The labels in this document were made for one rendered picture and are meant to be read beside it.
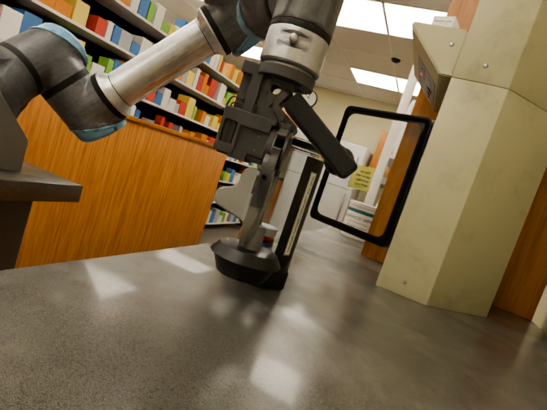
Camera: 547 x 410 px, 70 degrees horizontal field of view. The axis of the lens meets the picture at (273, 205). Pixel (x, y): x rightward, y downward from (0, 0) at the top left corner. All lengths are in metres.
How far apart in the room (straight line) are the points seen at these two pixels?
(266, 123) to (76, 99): 0.62
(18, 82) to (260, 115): 0.59
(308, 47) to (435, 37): 0.53
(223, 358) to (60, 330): 0.14
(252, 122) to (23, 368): 0.31
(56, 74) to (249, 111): 0.60
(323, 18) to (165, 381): 0.39
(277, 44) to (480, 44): 0.57
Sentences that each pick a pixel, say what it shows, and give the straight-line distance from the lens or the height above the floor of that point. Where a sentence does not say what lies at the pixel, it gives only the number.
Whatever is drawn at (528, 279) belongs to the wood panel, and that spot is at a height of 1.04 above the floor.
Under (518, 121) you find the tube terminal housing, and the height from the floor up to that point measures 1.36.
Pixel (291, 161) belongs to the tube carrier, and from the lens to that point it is 0.57.
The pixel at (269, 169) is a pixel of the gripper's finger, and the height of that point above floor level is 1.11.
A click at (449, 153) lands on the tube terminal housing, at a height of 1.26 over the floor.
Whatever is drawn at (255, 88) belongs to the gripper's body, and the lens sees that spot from 0.48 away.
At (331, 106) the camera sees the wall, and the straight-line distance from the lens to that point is 6.85.
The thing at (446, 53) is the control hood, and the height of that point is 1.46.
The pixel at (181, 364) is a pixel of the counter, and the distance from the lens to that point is 0.35.
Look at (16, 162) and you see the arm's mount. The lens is 0.96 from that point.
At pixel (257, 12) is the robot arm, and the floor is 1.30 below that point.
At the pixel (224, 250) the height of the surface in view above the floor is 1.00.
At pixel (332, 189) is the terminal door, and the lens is 1.32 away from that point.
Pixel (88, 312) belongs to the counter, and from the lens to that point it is 0.40.
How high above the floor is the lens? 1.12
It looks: 5 degrees down
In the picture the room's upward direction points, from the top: 18 degrees clockwise
